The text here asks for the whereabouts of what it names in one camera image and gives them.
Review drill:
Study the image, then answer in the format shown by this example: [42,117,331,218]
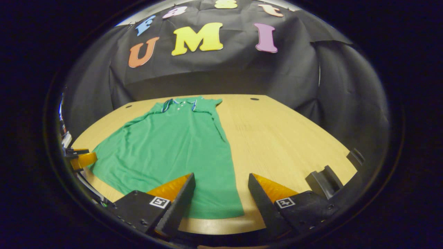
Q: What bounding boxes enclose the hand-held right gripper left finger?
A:
[104,173,196,239]

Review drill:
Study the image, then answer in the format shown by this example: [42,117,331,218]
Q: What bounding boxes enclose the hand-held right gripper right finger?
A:
[248,173,341,239]

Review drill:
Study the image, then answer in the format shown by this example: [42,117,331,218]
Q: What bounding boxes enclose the green T-shirt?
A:
[88,96,245,219]

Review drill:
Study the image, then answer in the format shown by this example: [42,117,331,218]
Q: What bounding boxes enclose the black gripper holder stand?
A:
[347,148,366,170]
[306,165,344,200]

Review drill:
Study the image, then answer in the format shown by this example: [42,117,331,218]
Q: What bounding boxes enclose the black backdrop cloth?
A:
[62,0,390,166]

